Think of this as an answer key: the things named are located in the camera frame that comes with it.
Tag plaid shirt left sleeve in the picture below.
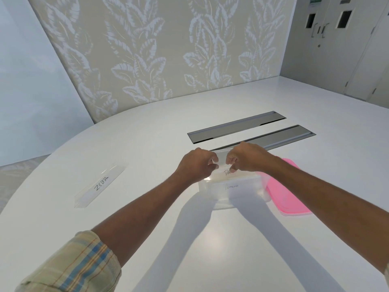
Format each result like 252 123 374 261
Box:
15 230 122 292

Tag grey double door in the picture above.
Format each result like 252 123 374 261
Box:
281 0 389 104

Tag person's left forearm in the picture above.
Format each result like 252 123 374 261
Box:
91 173 196 268

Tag person's right forearm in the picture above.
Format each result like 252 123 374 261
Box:
267 155 389 275

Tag clear plastic container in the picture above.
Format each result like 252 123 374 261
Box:
198 171 271 212

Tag person's right hand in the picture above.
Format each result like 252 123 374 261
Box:
226 142 276 174

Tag grey table cable hatch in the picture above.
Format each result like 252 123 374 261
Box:
210 125 316 151
187 111 287 144

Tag pink plastic lid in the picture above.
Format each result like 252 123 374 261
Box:
265 158 312 216

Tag person's left hand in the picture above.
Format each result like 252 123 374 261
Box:
176 148 220 185

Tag clear acrylic name sign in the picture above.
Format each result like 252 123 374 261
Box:
74 163 129 209
213 179 262 200
211 149 241 180

